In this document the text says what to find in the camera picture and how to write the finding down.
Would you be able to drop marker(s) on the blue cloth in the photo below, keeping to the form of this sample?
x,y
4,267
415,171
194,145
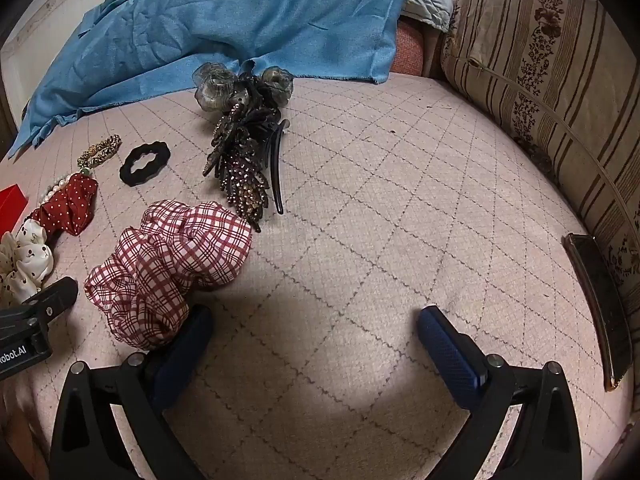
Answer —
x,y
225,10

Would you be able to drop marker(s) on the red checked scrunchie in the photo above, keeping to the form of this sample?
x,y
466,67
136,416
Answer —
x,y
165,260

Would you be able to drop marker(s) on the red box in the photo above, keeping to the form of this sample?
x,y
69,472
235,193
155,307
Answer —
x,y
10,205

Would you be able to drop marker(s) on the black phone with gold edge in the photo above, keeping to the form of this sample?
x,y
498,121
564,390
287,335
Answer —
x,y
600,300

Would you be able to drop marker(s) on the black banana hair clip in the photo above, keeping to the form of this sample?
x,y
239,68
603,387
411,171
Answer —
x,y
275,175

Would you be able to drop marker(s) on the striped floral cushion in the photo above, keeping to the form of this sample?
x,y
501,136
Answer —
x,y
550,60

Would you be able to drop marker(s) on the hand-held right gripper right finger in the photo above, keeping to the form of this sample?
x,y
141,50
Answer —
x,y
450,360

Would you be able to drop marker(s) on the cream printed scrunchie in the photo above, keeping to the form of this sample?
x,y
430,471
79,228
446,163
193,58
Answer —
x,y
25,265

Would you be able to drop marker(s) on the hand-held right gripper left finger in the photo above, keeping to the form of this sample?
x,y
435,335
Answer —
x,y
190,350

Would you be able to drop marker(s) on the red polka dot scrunchie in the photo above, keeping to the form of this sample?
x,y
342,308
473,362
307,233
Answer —
x,y
70,210

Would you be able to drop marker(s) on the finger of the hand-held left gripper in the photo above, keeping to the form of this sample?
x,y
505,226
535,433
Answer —
x,y
55,295

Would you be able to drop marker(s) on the brown rhinestone leaf hair clip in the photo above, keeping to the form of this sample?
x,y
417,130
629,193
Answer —
x,y
247,190

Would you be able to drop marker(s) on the pink upholstered cushion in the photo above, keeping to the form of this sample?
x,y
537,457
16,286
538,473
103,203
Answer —
x,y
410,50

